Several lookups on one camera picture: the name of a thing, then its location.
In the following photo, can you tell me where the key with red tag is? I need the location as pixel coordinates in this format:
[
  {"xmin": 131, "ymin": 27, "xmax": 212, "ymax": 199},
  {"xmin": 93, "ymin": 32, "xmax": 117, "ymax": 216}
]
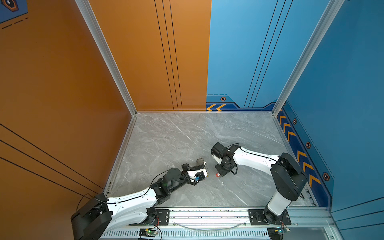
[{"xmin": 216, "ymin": 173, "xmax": 223, "ymax": 184}]

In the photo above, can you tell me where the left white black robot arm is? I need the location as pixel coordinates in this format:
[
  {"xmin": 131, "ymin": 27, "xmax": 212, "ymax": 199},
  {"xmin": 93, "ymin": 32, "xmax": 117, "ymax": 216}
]
[{"xmin": 71, "ymin": 164, "xmax": 208, "ymax": 240}]

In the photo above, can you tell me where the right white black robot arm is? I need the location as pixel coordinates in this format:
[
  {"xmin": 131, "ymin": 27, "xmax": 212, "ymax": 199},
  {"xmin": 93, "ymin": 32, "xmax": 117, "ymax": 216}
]
[{"xmin": 211, "ymin": 143, "xmax": 308, "ymax": 226}]

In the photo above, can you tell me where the left green circuit board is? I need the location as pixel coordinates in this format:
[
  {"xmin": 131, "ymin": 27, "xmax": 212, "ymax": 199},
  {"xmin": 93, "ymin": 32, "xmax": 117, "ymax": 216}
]
[{"xmin": 138, "ymin": 229, "xmax": 159, "ymax": 240}]

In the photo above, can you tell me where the green circuit board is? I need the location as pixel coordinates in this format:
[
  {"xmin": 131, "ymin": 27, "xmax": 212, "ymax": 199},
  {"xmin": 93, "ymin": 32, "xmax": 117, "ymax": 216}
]
[
  {"xmin": 267, "ymin": 228, "xmax": 291, "ymax": 240},
  {"xmin": 138, "ymin": 229, "xmax": 159, "ymax": 240}
]

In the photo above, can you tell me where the right green circuit board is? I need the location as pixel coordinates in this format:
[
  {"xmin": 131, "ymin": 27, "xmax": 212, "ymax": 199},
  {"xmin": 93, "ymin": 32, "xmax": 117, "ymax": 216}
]
[{"xmin": 267, "ymin": 228, "xmax": 291, "ymax": 240}]

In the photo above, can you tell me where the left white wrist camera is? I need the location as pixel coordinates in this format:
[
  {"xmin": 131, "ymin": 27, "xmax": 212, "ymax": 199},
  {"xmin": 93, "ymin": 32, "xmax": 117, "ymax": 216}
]
[{"xmin": 187, "ymin": 169, "xmax": 208, "ymax": 182}]

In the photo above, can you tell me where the aluminium front rail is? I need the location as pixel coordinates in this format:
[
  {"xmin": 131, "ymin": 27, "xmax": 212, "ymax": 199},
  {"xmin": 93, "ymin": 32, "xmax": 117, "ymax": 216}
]
[{"xmin": 157, "ymin": 207, "xmax": 336, "ymax": 229}]

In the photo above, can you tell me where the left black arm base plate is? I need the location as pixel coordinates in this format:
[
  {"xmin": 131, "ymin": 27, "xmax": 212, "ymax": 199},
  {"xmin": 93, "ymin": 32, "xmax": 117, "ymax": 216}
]
[{"xmin": 132, "ymin": 209, "xmax": 170, "ymax": 226}]

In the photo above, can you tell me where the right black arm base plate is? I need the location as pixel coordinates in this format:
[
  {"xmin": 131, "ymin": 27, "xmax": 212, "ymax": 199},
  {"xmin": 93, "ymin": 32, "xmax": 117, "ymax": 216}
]
[{"xmin": 248, "ymin": 209, "xmax": 292, "ymax": 226}]

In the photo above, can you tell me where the white slotted cable duct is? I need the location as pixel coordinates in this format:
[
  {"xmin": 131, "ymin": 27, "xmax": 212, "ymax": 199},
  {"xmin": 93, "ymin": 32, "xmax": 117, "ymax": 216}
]
[{"xmin": 101, "ymin": 228, "xmax": 270, "ymax": 240}]

